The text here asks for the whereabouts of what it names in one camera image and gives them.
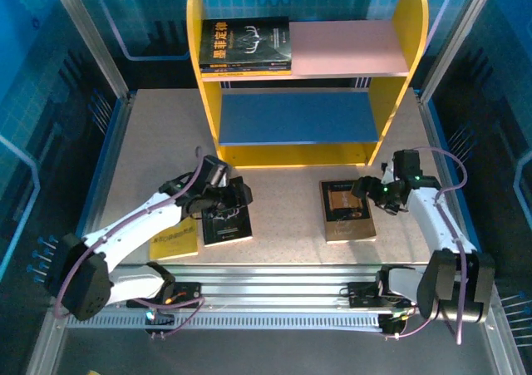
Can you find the book with yellow spine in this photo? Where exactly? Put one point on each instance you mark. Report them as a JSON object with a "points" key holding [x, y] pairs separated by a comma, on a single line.
{"points": [[257, 75]]}

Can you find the aluminium frame rails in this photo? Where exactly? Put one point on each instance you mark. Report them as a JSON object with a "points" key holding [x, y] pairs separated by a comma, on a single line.
{"points": [[270, 292]]}

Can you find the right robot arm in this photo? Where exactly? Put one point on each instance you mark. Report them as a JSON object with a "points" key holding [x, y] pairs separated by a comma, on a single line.
{"points": [[432, 217]]}

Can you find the brown gold book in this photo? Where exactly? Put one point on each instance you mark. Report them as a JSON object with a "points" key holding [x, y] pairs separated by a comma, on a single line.
{"points": [[349, 225]]}

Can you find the black connector box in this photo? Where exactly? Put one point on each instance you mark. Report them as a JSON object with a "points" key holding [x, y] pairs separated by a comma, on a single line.
{"points": [[392, 323], [160, 319]]}

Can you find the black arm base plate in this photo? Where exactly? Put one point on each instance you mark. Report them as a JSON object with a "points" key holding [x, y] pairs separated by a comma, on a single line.
{"points": [[361, 294], [187, 294]]}

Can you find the aluminium frame post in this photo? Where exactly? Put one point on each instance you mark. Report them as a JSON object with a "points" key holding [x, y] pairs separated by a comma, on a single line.
{"points": [[93, 38], [457, 38]]}

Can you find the dark book with man portrait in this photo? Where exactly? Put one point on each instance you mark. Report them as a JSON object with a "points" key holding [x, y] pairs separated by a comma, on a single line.
{"points": [[232, 71]]}

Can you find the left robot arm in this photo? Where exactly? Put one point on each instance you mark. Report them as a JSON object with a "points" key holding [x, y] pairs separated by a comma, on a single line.
{"points": [[137, 225]]}

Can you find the black book with antlers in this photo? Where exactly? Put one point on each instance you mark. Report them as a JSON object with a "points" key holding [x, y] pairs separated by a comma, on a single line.
{"points": [[228, 233], [249, 38]]}

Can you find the yellow bookshelf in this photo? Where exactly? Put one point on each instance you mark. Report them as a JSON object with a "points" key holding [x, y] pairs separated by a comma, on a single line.
{"points": [[411, 26]]}

